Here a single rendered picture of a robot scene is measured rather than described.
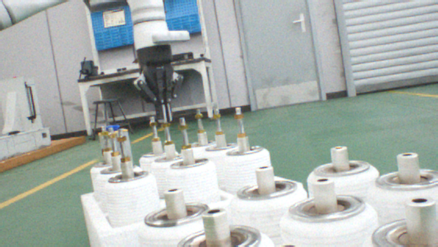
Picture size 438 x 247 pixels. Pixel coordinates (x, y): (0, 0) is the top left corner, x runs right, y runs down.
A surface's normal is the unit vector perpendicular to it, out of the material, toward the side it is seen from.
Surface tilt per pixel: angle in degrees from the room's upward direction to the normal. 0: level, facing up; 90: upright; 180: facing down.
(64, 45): 90
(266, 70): 90
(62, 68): 90
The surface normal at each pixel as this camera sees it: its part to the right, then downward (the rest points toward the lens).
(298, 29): -0.12, 0.09
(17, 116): 0.98, -0.15
